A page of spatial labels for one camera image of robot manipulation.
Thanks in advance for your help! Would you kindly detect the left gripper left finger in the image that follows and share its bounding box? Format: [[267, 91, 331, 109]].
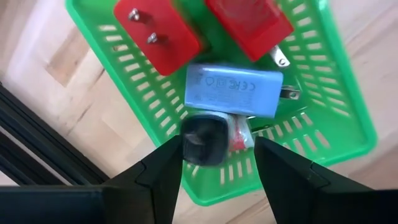
[[103, 134, 184, 224]]

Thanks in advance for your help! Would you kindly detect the light blue wall charger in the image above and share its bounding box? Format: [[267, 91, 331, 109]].
[[183, 63, 301, 119]]

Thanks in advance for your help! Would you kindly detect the black wall charger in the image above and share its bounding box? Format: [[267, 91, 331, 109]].
[[181, 114, 230, 167]]

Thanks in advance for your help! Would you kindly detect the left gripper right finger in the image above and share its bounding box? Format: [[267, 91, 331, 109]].
[[254, 136, 374, 224]]

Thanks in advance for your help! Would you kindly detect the black metal table frame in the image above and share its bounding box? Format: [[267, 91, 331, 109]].
[[0, 82, 109, 187]]

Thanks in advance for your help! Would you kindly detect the long red wall charger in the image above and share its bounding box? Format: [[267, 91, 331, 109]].
[[205, 0, 295, 68]]

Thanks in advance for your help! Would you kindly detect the green plastic basket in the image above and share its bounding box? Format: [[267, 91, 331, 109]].
[[64, 0, 379, 207]]

